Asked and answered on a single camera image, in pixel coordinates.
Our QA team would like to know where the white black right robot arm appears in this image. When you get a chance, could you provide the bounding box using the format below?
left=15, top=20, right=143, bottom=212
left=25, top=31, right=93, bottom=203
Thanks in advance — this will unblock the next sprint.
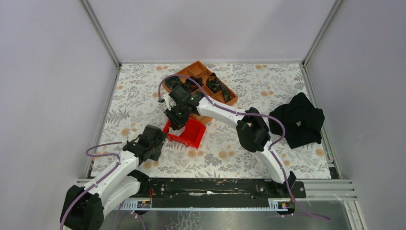
left=158, top=85, right=296, bottom=197

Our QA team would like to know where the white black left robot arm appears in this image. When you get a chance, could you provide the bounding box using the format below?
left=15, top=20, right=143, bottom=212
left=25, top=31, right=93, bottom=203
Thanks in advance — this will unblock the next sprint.
left=60, top=125, right=166, bottom=230

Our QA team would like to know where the rolled dark belt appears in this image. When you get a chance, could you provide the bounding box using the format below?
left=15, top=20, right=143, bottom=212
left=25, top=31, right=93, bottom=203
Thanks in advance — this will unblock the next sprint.
left=164, top=75, right=181, bottom=90
left=185, top=76, right=203, bottom=92

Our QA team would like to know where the brown compartment organizer tray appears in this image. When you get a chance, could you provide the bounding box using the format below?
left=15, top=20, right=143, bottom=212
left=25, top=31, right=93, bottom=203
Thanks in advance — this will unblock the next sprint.
left=162, top=61, right=238, bottom=106

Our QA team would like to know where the red plastic bin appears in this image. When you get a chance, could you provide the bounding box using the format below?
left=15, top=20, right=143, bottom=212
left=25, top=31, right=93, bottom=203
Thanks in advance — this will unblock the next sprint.
left=162, top=118, right=206, bottom=149

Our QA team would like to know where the floral table mat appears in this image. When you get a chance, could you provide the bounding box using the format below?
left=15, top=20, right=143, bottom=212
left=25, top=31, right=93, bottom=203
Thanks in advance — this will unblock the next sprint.
left=97, top=63, right=331, bottom=179

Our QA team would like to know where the black cloth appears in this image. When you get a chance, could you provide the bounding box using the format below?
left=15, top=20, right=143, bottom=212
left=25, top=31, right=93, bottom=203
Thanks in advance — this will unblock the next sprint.
left=269, top=92, right=325, bottom=149

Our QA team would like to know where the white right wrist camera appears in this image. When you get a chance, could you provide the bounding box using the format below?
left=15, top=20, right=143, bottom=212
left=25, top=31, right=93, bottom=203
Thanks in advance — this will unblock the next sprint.
left=162, top=93, right=177, bottom=110

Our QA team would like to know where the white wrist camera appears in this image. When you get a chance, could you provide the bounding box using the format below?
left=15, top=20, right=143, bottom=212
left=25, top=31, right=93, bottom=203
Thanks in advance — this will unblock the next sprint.
left=162, top=93, right=177, bottom=110
left=127, top=130, right=140, bottom=142

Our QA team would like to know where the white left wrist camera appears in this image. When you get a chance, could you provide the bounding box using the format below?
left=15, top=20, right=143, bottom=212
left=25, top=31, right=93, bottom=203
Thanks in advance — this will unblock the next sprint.
left=127, top=130, right=140, bottom=142

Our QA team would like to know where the loose dark strap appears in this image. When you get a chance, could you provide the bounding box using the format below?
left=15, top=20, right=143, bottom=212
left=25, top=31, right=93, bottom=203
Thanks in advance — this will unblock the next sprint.
left=205, top=72, right=232, bottom=103

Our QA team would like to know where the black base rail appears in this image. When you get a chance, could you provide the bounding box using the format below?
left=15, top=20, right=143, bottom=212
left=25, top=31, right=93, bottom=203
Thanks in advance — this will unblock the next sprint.
left=131, top=178, right=306, bottom=209

